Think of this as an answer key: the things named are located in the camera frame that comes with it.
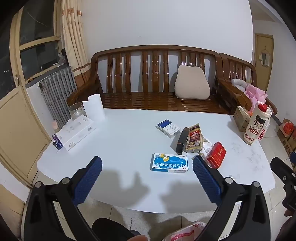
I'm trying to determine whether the pink cloth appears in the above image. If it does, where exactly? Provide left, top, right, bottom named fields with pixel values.
left=245, top=84, right=267, bottom=105

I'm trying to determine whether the white paper roll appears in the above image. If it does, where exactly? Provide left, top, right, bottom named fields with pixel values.
left=83, top=94, right=105, bottom=121

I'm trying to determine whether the white red plastic bag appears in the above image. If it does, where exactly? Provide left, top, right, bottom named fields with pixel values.
left=162, top=221, right=207, bottom=241

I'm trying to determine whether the brown cardboard floor box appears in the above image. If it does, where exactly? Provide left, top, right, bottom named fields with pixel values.
left=276, top=118, right=296, bottom=158

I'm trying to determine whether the glass jar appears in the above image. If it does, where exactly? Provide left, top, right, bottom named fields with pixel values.
left=69, top=102, right=87, bottom=121

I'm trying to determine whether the light blue medicine box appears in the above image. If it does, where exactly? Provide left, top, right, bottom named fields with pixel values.
left=151, top=153, right=189, bottom=173

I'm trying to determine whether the hanger with cloth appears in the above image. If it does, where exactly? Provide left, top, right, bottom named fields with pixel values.
left=259, top=46, right=271, bottom=66

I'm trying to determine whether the white rolled pillow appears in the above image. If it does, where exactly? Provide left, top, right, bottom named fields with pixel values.
left=231, top=78, right=249, bottom=90

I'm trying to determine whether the white tissue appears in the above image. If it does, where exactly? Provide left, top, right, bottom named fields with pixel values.
left=199, top=137, right=213, bottom=157

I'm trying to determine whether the black cardboard box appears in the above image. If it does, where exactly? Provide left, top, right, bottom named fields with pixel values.
left=175, top=127, right=190, bottom=154

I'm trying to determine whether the cream patterned curtain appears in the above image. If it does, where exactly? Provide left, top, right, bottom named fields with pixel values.
left=60, top=0, right=92, bottom=84

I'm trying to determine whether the red cardboard box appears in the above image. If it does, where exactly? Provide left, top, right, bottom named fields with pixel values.
left=206, top=141, right=227, bottom=168

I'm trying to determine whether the dark blue white box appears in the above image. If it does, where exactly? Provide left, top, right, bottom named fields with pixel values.
left=156, top=119, right=181, bottom=139

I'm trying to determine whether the cream balcony door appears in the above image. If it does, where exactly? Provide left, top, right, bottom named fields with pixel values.
left=0, top=5, right=65, bottom=188

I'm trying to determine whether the brown wooden bench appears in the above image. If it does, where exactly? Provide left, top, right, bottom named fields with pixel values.
left=67, top=45, right=234, bottom=115

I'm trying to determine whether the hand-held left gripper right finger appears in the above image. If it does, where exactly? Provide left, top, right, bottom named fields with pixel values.
left=193, top=155, right=271, bottom=241

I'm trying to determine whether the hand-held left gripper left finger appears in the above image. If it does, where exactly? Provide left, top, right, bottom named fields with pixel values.
left=23, top=156, right=103, bottom=241

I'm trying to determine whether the small white squeeze bottle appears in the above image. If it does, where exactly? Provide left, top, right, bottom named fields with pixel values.
left=258, top=118, right=271, bottom=142

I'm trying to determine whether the beige cushion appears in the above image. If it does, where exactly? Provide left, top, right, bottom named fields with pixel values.
left=174, top=65, right=211, bottom=100

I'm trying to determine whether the grey radiator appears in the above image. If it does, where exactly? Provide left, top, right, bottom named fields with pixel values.
left=38, top=66, right=78, bottom=129

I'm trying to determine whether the olive cardboard carton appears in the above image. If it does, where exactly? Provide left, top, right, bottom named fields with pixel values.
left=233, top=113, right=250, bottom=132
left=235, top=106, right=252, bottom=123

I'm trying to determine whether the large white cup red lid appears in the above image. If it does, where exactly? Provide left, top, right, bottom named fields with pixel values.
left=243, top=103, right=272, bottom=146

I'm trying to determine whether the person's dark trouser leg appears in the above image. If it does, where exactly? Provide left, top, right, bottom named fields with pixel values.
left=92, top=218, right=141, bottom=241

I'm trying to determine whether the yellow playing card box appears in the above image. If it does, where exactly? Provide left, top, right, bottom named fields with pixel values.
left=185, top=123, right=204, bottom=153

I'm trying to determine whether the yellow room door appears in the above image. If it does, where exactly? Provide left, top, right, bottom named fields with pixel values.
left=254, top=33, right=274, bottom=93

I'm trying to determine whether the small purple box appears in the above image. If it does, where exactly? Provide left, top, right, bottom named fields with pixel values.
left=52, top=134, right=63, bottom=151

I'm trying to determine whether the white flat box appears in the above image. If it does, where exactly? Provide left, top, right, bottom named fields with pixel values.
left=55, top=115, right=97, bottom=151

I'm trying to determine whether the brown wooden armchair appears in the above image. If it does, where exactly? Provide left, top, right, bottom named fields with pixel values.
left=218, top=53, right=278, bottom=116

